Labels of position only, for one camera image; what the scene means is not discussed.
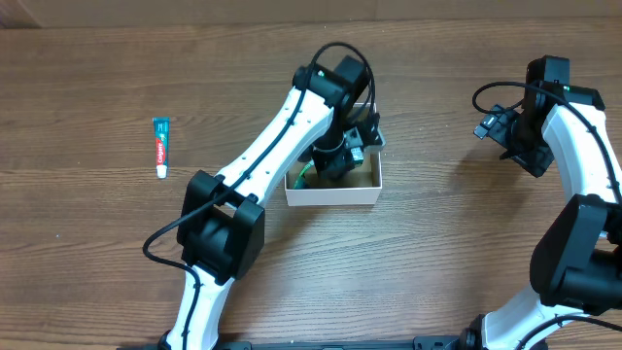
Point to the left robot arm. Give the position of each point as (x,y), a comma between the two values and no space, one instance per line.
(223,215)

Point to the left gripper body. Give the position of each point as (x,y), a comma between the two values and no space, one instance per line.
(334,147)

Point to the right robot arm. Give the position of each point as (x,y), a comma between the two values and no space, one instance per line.
(575,268)

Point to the Colgate toothpaste tube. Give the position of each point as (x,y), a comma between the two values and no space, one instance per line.
(161,127)

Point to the green white toothbrush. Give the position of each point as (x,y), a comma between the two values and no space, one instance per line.
(300,182)

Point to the white open cardboard box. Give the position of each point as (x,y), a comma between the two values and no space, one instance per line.
(360,186)

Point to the green white soap bar box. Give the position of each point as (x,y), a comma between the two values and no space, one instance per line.
(357,156)

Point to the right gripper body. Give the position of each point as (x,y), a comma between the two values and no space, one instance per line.
(525,140)

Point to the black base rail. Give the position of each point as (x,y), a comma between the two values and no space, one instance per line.
(340,345)

